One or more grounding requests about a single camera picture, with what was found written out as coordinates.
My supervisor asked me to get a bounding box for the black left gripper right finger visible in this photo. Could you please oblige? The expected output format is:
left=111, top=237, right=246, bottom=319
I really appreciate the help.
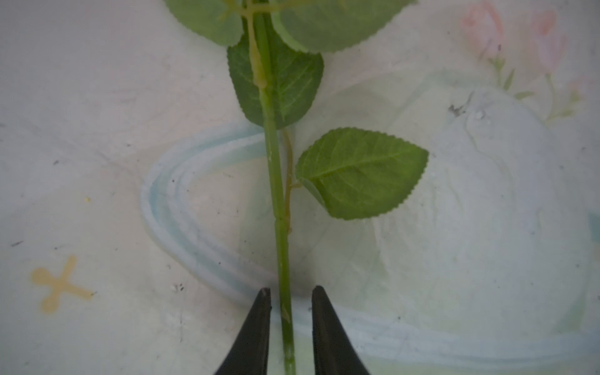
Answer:
left=312, top=285, right=370, bottom=375

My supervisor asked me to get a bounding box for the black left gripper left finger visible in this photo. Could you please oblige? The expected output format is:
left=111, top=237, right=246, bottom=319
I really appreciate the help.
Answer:
left=215, top=287, right=272, bottom=375

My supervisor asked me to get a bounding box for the single orange rose stem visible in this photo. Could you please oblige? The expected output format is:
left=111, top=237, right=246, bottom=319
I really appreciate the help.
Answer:
left=166, top=1, right=429, bottom=374

